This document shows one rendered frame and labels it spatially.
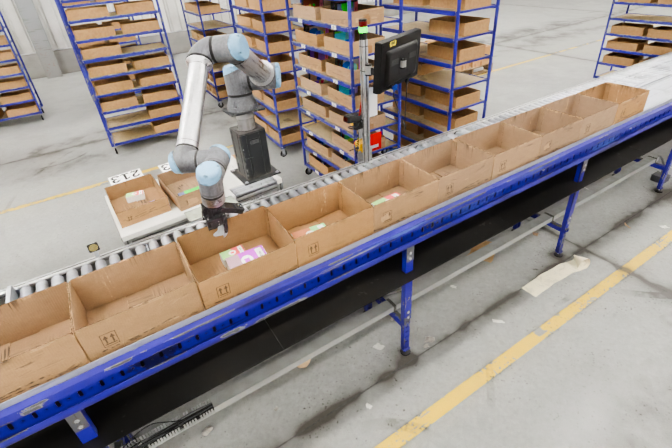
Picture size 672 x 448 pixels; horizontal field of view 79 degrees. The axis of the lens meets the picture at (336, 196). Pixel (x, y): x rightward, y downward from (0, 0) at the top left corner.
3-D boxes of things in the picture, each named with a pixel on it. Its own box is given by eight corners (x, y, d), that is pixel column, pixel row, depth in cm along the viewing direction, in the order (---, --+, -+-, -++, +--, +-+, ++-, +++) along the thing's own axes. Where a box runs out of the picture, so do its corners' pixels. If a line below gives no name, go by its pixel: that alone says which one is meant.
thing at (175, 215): (246, 154, 314) (245, 150, 312) (282, 182, 272) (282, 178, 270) (105, 199, 267) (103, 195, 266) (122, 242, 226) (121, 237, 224)
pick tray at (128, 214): (155, 186, 272) (150, 173, 267) (172, 210, 245) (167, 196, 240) (109, 201, 259) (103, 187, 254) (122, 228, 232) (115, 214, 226)
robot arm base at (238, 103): (223, 108, 260) (220, 93, 256) (252, 102, 268) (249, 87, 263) (232, 114, 245) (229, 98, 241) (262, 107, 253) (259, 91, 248)
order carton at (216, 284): (268, 233, 192) (264, 204, 182) (299, 272, 172) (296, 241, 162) (184, 267, 175) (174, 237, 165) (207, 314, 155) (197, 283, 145)
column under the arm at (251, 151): (230, 171, 283) (219, 126, 266) (263, 160, 295) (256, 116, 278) (245, 186, 265) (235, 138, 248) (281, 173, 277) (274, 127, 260)
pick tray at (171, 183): (201, 173, 284) (197, 160, 278) (225, 194, 257) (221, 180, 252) (160, 188, 269) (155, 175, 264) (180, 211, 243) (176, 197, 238)
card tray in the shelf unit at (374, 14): (320, 22, 315) (319, 7, 310) (353, 16, 328) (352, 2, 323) (350, 27, 286) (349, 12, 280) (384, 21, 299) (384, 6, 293)
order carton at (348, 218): (340, 209, 210) (337, 180, 201) (374, 237, 188) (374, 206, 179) (269, 238, 193) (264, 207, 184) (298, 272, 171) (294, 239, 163)
